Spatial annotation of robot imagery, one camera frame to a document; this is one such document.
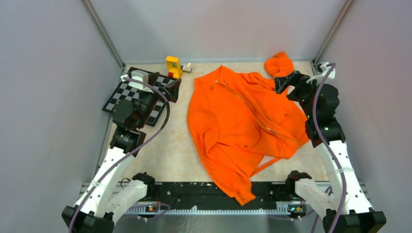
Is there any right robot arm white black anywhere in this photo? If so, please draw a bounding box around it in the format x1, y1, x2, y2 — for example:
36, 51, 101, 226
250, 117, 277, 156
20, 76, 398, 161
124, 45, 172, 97
275, 71, 387, 233

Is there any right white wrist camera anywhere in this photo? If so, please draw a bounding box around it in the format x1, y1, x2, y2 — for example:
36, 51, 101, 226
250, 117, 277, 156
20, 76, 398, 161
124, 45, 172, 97
306, 62, 336, 85

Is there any small white block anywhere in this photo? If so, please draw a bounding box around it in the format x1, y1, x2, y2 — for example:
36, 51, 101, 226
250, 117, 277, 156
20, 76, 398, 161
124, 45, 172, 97
181, 63, 192, 73

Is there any black white checkerboard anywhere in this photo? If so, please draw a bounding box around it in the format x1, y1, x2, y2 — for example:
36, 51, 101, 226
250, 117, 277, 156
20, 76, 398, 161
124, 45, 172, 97
102, 67, 176, 127

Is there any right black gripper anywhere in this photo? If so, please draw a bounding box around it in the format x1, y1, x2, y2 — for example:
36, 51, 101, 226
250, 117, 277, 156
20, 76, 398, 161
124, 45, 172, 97
274, 70, 325, 119

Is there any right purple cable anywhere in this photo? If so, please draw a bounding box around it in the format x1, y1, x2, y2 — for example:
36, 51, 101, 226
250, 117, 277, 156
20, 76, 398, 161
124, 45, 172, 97
310, 63, 348, 233

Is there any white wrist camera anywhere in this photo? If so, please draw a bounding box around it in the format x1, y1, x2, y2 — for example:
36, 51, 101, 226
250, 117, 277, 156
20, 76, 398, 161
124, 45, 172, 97
120, 69, 149, 83
306, 62, 336, 85

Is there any yellow toy block tower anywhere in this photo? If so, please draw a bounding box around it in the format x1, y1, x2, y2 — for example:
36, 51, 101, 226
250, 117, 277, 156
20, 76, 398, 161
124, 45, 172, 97
165, 56, 183, 79

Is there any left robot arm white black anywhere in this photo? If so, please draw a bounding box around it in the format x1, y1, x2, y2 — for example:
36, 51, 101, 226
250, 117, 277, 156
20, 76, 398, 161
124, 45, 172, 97
62, 70, 182, 233

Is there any orange zip-up jacket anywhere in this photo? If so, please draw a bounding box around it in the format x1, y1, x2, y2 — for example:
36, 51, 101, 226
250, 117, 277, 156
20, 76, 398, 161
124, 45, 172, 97
187, 52, 309, 205

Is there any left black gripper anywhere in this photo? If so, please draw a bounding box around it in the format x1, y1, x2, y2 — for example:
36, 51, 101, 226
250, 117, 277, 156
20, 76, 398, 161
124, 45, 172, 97
135, 71, 181, 129

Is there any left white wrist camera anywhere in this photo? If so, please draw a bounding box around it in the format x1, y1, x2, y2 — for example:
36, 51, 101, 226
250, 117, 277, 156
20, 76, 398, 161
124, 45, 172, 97
120, 69, 149, 83

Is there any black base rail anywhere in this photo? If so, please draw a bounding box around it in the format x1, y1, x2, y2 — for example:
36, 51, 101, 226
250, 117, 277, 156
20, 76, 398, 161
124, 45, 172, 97
138, 182, 307, 215

